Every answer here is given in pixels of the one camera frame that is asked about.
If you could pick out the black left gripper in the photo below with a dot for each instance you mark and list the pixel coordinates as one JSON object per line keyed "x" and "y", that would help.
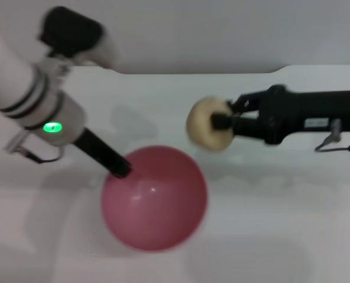
{"x": 99, "y": 148}

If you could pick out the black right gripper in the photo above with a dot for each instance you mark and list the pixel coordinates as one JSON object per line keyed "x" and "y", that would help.
{"x": 295, "y": 115}

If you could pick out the beige egg yolk pastry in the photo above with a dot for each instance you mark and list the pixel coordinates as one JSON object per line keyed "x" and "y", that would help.
{"x": 201, "y": 123}

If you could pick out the pink plastic bowl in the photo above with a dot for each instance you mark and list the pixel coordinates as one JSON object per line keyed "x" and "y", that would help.
{"x": 157, "y": 203}

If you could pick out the left wrist camera housing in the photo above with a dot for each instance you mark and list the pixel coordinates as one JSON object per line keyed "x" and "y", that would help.
{"x": 71, "y": 29}

